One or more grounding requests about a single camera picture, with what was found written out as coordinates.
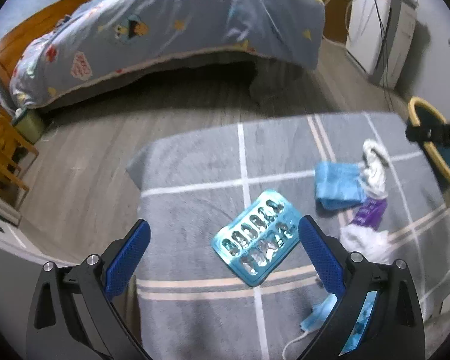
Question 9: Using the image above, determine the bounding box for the blue face mask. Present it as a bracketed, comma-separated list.
[281, 293, 378, 360]
[314, 161, 367, 211]

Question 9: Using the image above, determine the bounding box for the white cloth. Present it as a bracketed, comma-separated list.
[339, 139, 390, 264]

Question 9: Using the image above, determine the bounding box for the purple wrapper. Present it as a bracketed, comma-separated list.
[351, 197, 388, 230]

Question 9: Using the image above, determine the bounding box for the teal blister pill pack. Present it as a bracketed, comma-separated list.
[211, 189, 301, 287]

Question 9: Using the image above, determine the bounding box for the yellow rimmed teal trash bin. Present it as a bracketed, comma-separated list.
[406, 96, 450, 184]

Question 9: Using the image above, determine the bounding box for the small green trash bin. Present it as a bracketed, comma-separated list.
[12, 108, 46, 144]

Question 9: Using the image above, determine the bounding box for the white air purifier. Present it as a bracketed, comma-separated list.
[345, 0, 419, 89]

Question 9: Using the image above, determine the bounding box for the grey checked floor rug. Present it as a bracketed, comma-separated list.
[127, 113, 450, 359]

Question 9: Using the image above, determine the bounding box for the wooden tv cabinet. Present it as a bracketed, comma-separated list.
[323, 0, 352, 44]

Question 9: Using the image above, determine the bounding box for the wooden bedside chair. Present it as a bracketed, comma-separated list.
[0, 104, 40, 208]

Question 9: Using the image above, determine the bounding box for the wooden bed headboard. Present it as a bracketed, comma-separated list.
[0, 0, 91, 90]

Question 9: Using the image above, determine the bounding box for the black power cable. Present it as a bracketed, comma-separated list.
[370, 0, 398, 112]

